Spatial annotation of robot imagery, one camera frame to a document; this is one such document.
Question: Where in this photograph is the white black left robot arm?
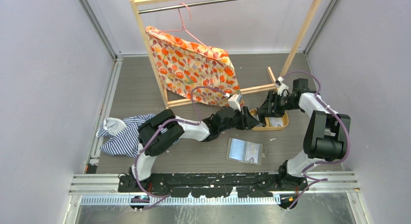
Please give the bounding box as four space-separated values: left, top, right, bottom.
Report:
130 106 260 192

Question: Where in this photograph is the wooden clothes rack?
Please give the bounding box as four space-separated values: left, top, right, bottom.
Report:
128 0 328 129

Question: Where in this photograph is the tan oval tray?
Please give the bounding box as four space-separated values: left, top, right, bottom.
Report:
250 109 289 131

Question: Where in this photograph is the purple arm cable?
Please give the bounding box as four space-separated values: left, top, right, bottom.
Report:
133 86 232 210
282 70 351 210

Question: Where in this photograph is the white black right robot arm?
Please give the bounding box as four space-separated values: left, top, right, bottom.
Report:
256 77 350 190

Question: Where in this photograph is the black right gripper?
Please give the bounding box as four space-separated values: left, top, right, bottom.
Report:
257 90 301 118

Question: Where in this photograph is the pink wire hanger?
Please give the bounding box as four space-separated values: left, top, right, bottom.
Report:
158 3 219 56

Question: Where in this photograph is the blue white striped shirt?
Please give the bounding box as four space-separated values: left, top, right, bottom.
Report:
96 113 155 158

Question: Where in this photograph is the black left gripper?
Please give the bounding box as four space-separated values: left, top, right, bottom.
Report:
219 106 259 133

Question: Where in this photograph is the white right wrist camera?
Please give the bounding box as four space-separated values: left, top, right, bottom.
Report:
274 77 289 96

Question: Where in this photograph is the orange floral garment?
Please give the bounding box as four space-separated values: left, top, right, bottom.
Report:
145 26 240 106

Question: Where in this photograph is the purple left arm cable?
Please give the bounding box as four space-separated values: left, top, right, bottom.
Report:
133 86 232 210

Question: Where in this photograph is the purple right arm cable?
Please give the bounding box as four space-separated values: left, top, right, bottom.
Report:
282 70 351 210

